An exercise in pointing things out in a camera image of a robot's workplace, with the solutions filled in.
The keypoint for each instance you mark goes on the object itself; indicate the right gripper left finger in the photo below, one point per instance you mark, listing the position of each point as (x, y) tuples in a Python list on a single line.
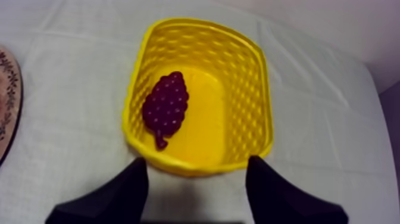
[(118, 197)]

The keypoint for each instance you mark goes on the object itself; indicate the round wooden board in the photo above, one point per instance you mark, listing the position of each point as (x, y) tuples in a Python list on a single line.
[(7, 103)]

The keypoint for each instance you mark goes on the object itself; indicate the purple toy grapes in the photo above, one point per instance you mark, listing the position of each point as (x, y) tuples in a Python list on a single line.
[(165, 106)]

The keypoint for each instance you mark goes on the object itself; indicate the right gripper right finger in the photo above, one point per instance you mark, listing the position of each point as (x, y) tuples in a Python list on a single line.
[(275, 197)]

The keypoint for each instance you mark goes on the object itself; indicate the yellow plastic basket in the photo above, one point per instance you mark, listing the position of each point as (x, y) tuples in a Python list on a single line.
[(243, 94)]

